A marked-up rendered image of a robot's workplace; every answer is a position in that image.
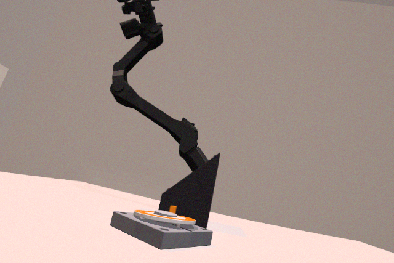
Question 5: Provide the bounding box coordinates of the orange round plate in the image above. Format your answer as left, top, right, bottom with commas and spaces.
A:
133, 206, 196, 225

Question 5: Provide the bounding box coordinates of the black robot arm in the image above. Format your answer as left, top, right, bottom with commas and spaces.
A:
110, 0, 208, 172

